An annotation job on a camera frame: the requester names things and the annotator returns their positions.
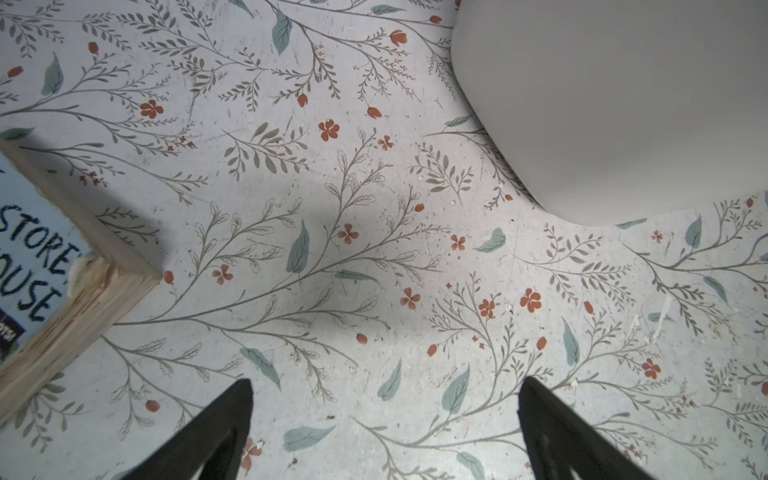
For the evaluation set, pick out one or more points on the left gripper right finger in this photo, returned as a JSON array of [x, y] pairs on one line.
[[561, 445]]

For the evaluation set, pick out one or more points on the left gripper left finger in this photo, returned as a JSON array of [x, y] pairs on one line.
[[210, 445]]

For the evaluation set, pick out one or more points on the white plastic waste bin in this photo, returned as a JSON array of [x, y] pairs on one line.
[[611, 111]]

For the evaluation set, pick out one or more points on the colourful book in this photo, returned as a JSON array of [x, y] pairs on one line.
[[65, 278]]

